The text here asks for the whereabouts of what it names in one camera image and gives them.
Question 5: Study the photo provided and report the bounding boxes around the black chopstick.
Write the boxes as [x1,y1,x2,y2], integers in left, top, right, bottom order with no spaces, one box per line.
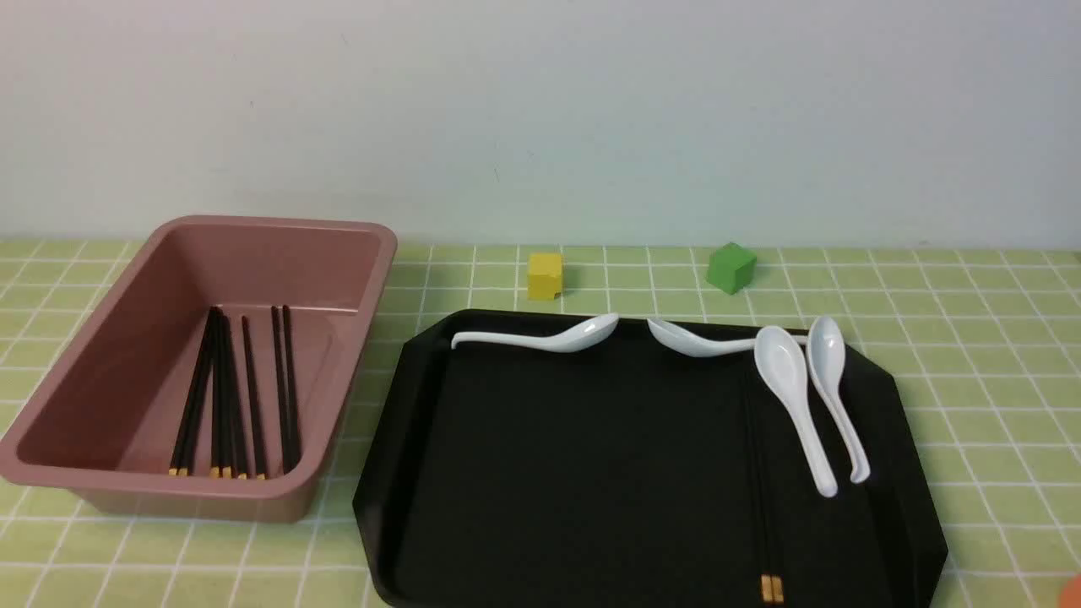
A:
[221,314,248,480]
[166,307,216,476]
[740,371,775,605]
[281,305,301,470]
[177,307,212,476]
[749,404,786,605]
[241,316,268,480]
[209,307,221,480]
[270,307,292,475]

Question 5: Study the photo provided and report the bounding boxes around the yellow wooden cube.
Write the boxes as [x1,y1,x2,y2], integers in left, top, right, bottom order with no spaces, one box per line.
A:
[526,252,563,301]

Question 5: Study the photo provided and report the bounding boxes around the white spoon far left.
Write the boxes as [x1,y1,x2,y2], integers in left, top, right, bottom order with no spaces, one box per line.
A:
[449,314,620,354]

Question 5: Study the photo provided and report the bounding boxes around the white spoon top middle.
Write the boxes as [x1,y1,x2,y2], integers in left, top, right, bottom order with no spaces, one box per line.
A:
[646,317,756,358]

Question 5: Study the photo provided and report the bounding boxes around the black plastic serving tray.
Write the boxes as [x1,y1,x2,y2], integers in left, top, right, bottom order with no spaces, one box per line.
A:
[353,309,949,607]

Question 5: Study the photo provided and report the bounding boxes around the green wooden cube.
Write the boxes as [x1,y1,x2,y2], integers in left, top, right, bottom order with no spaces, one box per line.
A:
[706,242,758,294]

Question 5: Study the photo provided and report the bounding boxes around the white spoon large right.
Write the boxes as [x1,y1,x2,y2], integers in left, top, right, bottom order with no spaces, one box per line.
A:
[753,326,838,499]

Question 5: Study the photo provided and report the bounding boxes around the white spoon far right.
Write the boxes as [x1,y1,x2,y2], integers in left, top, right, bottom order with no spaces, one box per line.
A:
[806,316,870,484]

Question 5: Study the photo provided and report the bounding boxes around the pink rectangular plastic bin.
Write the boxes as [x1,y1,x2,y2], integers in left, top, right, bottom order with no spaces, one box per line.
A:
[3,215,398,523]

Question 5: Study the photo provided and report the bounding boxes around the orange object at corner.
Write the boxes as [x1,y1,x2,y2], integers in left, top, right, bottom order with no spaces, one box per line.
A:
[1057,574,1081,608]

